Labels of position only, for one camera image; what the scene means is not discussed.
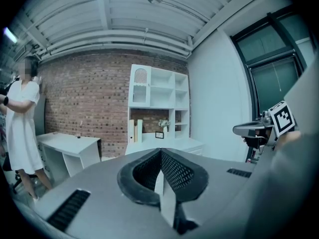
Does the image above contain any white cabinet door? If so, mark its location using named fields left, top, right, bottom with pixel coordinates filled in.
left=128, top=64, right=152, bottom=109

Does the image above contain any person's beige shirt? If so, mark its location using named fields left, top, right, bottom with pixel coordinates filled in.
left=234, top=56, right=319, bottom=239

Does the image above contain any white shelf unit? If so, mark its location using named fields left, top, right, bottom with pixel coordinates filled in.
left=127, top=63, right=190, bottom=140

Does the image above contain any dark framed window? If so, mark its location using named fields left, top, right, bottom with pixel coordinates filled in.
left=230, top=3, right=319, bottom=124

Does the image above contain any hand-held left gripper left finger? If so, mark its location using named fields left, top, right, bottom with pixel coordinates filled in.
left=34, top=147, right=175, bottom=239

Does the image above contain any tube ceiling light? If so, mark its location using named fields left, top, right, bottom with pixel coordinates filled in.
left=4, top=27, right=18, bottom=44

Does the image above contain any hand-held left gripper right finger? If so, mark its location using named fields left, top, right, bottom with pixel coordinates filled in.
left=160, top=147, right=260, bottom=239

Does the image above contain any grey panel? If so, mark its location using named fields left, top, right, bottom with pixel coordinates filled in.
left=33, top=95, right=47, bottom=136

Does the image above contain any person's right forearm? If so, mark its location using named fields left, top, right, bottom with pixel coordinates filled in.
left=273, top=130, right=302, bottom=151

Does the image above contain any white side table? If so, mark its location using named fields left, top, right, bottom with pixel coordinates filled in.
left=36, top=132, right=102, bottom=184

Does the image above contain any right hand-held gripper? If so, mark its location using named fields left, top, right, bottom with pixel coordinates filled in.
left=232, top=100, right=299, bottom=152

